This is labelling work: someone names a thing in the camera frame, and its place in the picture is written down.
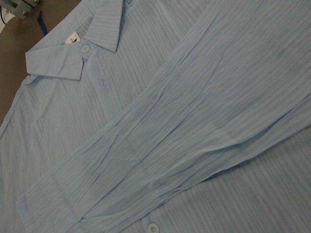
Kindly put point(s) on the light blue button shirt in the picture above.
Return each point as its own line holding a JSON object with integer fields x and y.
{"x": 163, "y": 116}

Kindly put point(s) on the aluminium frame post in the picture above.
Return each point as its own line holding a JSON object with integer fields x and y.
{"x": 21, "y": 8}

